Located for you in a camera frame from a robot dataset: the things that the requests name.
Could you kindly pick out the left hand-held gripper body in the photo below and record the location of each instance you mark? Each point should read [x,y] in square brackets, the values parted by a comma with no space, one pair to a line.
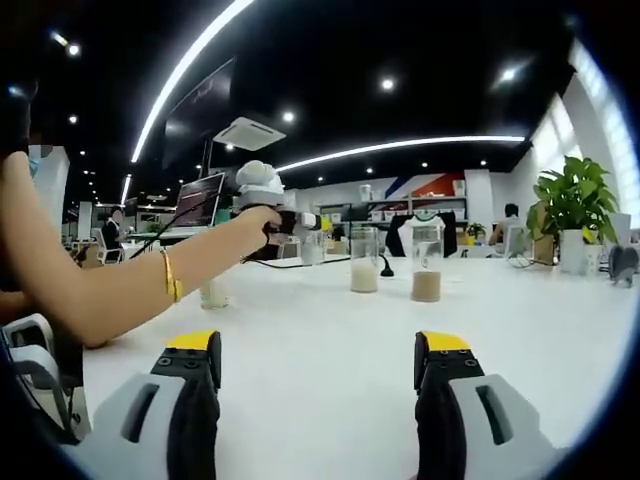
[260,185]

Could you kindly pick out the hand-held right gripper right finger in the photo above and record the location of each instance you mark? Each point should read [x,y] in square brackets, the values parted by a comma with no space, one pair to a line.
[480,430]

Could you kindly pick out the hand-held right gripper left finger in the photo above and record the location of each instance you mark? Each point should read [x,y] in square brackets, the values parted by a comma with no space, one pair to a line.
[145,430]

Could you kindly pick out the small glass seasoning bottle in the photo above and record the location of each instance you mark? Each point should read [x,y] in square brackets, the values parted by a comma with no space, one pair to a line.
[314,252]
[215,297]

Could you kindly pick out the tall seasoning bottle white powder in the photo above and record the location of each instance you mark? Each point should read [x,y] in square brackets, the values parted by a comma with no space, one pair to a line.
[363,277]

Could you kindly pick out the seasoning bottle brown powder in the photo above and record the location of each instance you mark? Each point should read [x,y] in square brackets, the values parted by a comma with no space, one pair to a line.
[426,287]

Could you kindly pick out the person's left hand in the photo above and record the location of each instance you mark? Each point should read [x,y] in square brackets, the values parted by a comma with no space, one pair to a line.
[255,232]

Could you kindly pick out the ceiling air conditioner vent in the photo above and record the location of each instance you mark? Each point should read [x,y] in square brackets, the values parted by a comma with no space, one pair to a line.
[250,134]

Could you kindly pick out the open laptop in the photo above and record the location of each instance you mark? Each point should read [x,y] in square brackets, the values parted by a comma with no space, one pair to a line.
[200,200]

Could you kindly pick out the shelf of white storage boxes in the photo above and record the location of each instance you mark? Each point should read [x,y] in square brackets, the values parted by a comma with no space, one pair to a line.
[395,205]

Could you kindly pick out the dark screen on stand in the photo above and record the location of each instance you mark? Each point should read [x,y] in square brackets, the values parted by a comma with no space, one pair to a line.
[200,110]

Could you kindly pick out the white laptop stand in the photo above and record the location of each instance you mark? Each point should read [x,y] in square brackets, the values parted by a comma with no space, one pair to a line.
[175,232]

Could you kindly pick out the black and white shirt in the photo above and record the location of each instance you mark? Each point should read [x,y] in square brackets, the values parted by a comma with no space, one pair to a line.
[425,235]

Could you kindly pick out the curved ceiling strip light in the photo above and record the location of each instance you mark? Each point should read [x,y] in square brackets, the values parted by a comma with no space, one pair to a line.
[400,145]

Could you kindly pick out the white office chair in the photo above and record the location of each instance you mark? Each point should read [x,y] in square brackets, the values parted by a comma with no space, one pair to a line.
[35,360]

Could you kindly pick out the long ceiling strip light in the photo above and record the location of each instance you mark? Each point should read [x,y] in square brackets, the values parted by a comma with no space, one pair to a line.
[180,70]

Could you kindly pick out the group of ceiling spotlights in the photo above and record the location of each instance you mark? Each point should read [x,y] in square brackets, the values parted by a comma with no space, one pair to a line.
[387,84]

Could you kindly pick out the small potted plant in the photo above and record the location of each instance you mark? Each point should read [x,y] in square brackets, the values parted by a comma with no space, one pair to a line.
[476,232]

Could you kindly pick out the brown paper bag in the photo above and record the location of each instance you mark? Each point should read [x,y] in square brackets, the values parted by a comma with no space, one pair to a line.
[542,250]

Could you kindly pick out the white mesh chair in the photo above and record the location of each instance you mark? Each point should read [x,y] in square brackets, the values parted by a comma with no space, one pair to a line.
[517,241]

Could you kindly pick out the grey desk figurine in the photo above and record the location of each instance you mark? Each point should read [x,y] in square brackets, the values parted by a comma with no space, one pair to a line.
[624,265]

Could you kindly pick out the green potted plant white pot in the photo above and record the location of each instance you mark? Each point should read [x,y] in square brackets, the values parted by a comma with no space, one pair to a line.
[575,200]

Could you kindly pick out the window with white blinds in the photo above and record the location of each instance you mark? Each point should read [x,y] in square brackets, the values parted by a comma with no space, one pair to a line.
[612,120]
[555,145]

